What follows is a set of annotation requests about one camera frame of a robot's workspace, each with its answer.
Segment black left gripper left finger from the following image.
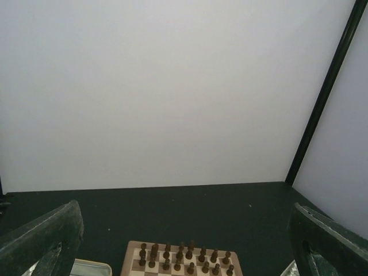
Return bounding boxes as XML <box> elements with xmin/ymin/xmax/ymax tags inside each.
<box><xmin>1</xmin><ymin>200</ymin><xmax>84</xmax><ymax>275</ymax></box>

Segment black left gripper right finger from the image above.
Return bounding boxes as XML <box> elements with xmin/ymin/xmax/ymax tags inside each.
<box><xmin>288</xmin><ymin>203</ymin><xmax>367</xmax><ymax>275</ymax></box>

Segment yellow metal tin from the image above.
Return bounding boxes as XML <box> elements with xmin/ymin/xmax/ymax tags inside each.
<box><xmin>70</xmin><ymin>259</ymin><xmax>113</xmax><ymax>276</ymax></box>

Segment pink plastic tray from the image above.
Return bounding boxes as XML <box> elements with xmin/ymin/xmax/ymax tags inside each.
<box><xmin>280</xmin><ymin>260</ymin><xmax>300</xmax><ymax>276</ymax></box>

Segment wooden chessboard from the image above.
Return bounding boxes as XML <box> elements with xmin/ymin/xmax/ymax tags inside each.
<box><xmin>120</xmin><ymin>241</ymin><xmax>243</xmax><ymax>276</ymax></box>

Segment dark rook far left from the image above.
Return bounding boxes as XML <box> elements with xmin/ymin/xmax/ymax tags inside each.
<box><xmin>139</xmin><ymin>243</ymin><xmax>147</xmax><ymax>259</ymax></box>

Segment dark rook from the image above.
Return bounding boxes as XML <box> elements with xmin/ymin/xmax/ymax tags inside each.
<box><xmin>222</xmin><ymin>251</ymin><xmax>231</xmax><ymax>265</ymax></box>
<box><xmin>139</xmin><ymin>243</ymin><xmax>147</xmax><ymax>259</ymax></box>

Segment dark pawn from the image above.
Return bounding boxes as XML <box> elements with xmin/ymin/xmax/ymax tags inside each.
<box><xmin>212</xmin><ymin>263</ymin><xmax>220</xmax><ymax>276</ymax></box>
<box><xmin>174</xmin><ymin>259</ymin><xmax>182</xmax><ymax>271</ymax></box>
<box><xmin>162</xmin><ymin>259</ymin><xmax>170</xmax><ymax>271</ymax></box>
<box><xmin>148</xmin><ymin>257</ymin><xmax>156</xmax><ymax>268</ymax></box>
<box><xmin>201</xmin><ymin>261</ymin><xmax>209</xmax><ymax>274</ymax></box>
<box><xmin>226</xmin><ymin>264</ymin><xmax>235</xmax><ymax>276</ymax></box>
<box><xmin>139</xmin><ymin>256</ymin><xmax>146</xmax><ymax>267</ymax></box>
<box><xmin>186</xmin><ymin>262</ymin><xmax>195</xmax><ymax>275</ymax></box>

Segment dark knight back row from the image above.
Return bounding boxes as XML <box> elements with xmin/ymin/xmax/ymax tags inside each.
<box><xmin>150</xmin><ymin>243</ymin><xmax>159</xmax><ymax>260</ymax></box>

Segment dark bishop back row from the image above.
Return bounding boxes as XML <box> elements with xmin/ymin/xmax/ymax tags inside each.
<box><xmin>163</xmin><ymin>243</ymin><xmax>171</xmax><ymax>259</ymax></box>

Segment dark rook far right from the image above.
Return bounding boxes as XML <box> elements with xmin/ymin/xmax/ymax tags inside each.
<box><xmin>222</xmin><ymin>251</ymin><xmax>231</xmax><ymax>265</ymax></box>

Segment dark queen back row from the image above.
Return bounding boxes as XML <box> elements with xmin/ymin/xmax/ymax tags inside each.
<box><xmin>176</xmin><ymin>242</ymin><xmax>185</xmax><ymax>262</ymax></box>

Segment dark knight right side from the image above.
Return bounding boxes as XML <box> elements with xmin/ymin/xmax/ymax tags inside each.
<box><xmin>210</xmin><ymin>248</ymin><xmax>218</xmax><ymax>263</ymax></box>

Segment dark king back row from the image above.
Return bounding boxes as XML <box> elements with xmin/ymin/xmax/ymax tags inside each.
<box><xmin>185</xmin><ymin>240</ymin><xmax>195</xmax><ymax>260</ymax></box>

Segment dark bishop right side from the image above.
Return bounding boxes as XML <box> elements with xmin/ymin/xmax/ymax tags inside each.
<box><xmin>198</xmin><ymin>247</ymin><xmax>206</xmax><ymax>263</ymax></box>

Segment black frame post right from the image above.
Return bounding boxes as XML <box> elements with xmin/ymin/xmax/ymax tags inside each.
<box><xmin>285</xmin><ymin>0</ymin><xmax>367</xmax><ymax>186</ymax></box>

